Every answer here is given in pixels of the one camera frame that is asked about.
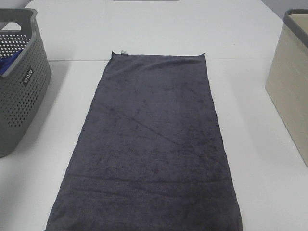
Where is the dark grey towel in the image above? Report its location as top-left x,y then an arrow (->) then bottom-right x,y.
46,53 -> 243,231

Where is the blue towel in basket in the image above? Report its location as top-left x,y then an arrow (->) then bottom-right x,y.
0,50 -> 23,75

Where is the grey perforated plastic basket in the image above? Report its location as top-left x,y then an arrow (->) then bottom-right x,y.
0,8 -> 51,157

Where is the beige fabric storage bin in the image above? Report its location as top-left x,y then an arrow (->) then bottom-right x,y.
265,9 -> 308,163

